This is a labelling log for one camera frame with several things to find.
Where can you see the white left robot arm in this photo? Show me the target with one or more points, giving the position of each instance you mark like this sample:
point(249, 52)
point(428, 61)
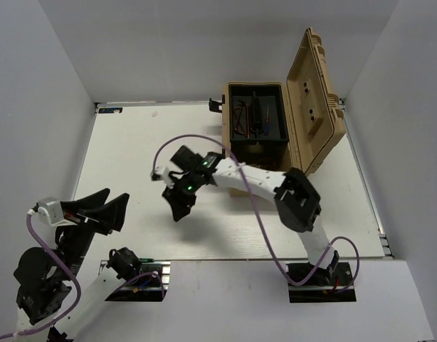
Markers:
point(49, 292)

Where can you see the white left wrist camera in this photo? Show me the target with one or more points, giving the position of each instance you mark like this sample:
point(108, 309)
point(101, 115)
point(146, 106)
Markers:
point(50, 212)

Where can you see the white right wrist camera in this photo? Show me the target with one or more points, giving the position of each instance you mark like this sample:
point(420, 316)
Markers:
point(164, 174)

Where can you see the brown hex key long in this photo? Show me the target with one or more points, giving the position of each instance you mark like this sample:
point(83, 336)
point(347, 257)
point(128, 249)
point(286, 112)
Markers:
point(236, 115)

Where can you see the tan plastic toolbox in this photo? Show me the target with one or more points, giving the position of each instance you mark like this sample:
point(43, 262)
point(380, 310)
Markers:
point(314, 119)

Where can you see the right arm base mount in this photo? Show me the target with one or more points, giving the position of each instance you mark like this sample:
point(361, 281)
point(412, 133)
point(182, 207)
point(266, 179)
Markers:
point(320, 289)

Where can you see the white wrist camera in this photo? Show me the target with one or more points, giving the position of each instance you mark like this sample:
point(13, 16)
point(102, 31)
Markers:
point(164, 174)
point(50, 212)

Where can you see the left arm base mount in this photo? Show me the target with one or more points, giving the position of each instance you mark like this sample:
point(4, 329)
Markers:
point(146, 288)

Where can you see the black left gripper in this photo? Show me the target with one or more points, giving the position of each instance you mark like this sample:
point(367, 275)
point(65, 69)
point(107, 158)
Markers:
point(113, 211)

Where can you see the dark blue table label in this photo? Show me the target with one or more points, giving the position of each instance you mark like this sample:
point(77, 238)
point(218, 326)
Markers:
point(109, 110)

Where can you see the red blue handled screwdriver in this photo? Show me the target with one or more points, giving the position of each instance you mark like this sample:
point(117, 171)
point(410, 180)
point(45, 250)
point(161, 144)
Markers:
point(266, 125)

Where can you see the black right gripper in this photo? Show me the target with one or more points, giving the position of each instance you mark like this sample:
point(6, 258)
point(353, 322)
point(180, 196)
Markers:
point(178, 204)

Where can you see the black toolbox inner tray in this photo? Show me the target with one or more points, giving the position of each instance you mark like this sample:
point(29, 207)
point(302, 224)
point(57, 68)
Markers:
point(258, 96)

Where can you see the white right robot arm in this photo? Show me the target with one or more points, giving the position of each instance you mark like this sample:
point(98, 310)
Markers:
point(296, 200)

